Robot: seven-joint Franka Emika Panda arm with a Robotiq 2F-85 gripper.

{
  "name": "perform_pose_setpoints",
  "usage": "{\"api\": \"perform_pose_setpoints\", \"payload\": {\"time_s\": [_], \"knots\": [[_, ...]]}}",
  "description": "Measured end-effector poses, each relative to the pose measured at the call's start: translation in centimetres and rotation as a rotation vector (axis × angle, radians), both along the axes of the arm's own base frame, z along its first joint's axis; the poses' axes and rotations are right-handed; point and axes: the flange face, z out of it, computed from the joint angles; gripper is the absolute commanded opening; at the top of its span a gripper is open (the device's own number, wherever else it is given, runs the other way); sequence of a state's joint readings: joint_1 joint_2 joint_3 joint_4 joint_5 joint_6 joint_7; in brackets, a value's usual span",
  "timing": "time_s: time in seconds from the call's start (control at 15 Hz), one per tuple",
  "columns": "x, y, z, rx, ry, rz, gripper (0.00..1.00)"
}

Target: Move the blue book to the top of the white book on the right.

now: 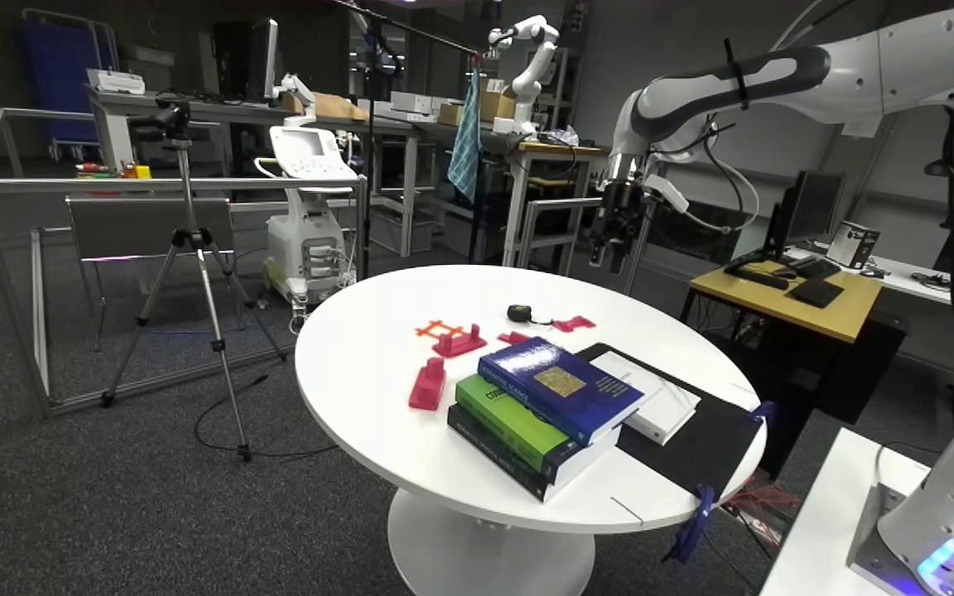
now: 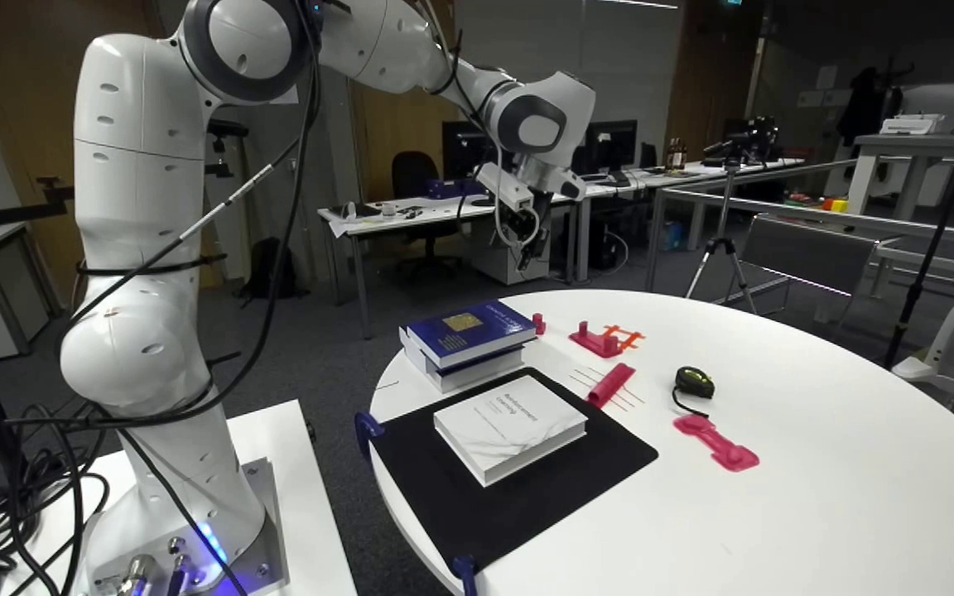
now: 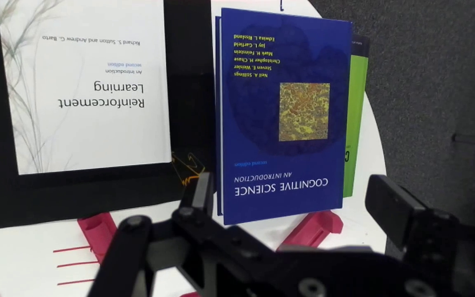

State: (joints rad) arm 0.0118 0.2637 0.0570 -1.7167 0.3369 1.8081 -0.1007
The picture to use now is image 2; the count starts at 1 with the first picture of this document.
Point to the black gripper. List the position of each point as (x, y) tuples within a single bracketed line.
[(556, 183)]

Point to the blue hardcover book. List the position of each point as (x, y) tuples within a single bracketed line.
[(464, 329)]

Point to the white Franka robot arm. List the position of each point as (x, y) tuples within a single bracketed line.
[(132, 134)]

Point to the black cover book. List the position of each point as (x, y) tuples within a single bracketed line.
[(481, 380)]

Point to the white cover book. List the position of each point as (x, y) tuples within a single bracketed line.
[(510, 433)]

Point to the long white desk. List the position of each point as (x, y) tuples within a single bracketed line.
[(609, 189)]

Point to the black computer monitor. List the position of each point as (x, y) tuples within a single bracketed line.
[(614, 144), (461, 149)]

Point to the small pink plastic block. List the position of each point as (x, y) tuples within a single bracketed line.
[(542, 325)]

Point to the black office chair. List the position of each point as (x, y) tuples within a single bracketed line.
[(410, 172)]

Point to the pink ribbed plastic piece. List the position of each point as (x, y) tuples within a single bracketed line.
[(609, 384)]

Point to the black and green computer mouse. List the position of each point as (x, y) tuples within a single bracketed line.
[(692, 384)]

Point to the grey panel board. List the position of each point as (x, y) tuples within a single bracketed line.
[(808, 253)]

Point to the small coloured blocks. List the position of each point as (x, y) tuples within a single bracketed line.
[(832, 207)]

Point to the black backpack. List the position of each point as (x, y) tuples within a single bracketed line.
[(271, 268)]

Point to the white background table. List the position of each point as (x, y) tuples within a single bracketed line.
[(861, 183)]

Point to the pink flat plastic strip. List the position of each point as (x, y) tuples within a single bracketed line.
[(715, 445)]

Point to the blue mat clamp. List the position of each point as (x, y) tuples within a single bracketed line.
[(366, 430), (464, 573)]

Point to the black stand pole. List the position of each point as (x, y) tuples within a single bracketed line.
[(937, 235)]

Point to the round white table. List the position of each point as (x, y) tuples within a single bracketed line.
[(829, 498)]

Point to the grey metal cabinet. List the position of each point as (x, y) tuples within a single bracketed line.
[(2, 299)]

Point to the pink and orange plastic bracket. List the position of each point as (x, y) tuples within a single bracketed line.
[(601, 338)]

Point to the black camera tripod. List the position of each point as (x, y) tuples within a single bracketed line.
[(724, 221)]

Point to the grey metal frame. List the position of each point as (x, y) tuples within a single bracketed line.
[(743, 204)]

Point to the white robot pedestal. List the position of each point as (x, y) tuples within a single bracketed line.
[(289, 498)]

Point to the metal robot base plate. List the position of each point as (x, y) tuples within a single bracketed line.
[(261, 519)]

